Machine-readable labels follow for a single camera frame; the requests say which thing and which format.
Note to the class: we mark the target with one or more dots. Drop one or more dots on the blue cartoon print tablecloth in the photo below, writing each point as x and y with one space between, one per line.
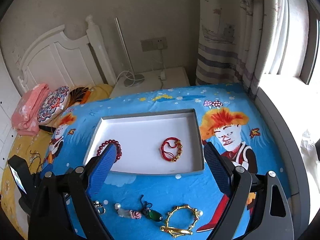
226 117

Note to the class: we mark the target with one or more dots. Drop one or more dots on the black orange fan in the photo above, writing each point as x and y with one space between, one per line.
77 94

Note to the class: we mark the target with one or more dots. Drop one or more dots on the gold bamboo pearl bangle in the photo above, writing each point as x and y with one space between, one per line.
181 221

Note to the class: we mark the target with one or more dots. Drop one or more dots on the white pearl charm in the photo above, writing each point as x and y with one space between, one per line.
117 206

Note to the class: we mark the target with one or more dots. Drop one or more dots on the white charger with cable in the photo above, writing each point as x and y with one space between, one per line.
162 62

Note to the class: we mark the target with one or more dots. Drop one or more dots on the ship print curtain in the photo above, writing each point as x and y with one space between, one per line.
238 40

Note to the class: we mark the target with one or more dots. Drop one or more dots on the wall socket panel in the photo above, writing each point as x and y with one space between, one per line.
152 44

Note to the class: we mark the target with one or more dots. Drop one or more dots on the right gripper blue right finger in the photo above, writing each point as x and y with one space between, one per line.
219 168

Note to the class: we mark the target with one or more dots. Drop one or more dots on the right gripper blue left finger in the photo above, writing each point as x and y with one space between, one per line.
98 168

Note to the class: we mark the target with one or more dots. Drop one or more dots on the yellow bed sheet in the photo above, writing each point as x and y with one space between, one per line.
33 150

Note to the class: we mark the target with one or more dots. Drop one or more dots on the white wooden headboard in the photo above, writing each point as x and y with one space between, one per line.
57 60

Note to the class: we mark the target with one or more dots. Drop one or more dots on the silver floor lamp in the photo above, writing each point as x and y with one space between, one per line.
128 62

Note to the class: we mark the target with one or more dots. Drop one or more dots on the white nightstand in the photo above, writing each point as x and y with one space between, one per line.
150 81

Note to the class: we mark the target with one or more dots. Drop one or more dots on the grey shallow cardboard tray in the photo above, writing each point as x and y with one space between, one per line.
158 143

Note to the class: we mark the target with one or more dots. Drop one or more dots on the pale jade pendant pink knot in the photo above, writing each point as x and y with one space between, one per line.
130 214

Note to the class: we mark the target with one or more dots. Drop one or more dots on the pink folded blanket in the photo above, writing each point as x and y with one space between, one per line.
24 118

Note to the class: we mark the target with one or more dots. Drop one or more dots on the round patterned cushion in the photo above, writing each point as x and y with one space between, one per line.
53 105

